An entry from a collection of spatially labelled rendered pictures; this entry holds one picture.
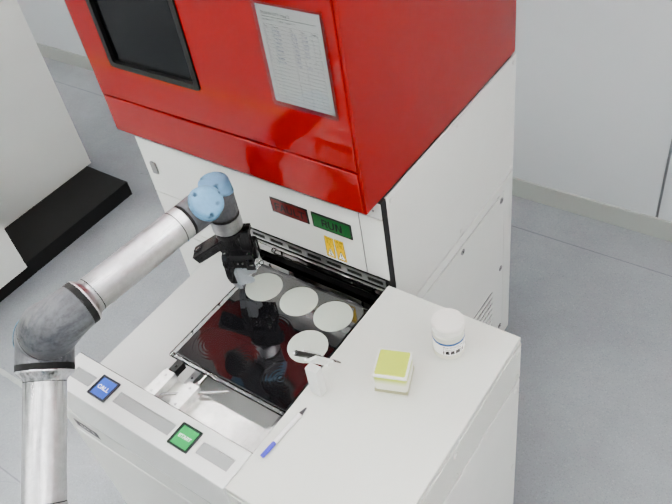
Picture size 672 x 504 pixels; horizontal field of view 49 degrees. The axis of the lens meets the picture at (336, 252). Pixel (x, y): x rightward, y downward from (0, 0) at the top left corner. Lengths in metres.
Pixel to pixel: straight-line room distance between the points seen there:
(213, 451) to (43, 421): 0.34
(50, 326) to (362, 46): 0.78
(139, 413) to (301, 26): 0.90
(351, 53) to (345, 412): 0.73
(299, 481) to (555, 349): 1.59
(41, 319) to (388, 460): 0.72
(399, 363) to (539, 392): 1.28
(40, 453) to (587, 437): 1.79
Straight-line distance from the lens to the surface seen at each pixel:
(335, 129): 1.50
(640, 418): 2.79
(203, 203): 1.57
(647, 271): 3.25
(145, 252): 1.53
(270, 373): 1.78
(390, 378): 1.56
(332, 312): 1.87
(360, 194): 1.58
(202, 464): 1.61
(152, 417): 1.73
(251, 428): 1.73
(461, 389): 1.62
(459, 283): 2.25
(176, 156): 2.07
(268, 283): 1.98
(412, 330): 1.72
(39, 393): 1.60
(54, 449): 1.61
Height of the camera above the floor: 2.28
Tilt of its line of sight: 43 degrees down
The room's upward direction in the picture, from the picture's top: 11 degrees counter-clockwise
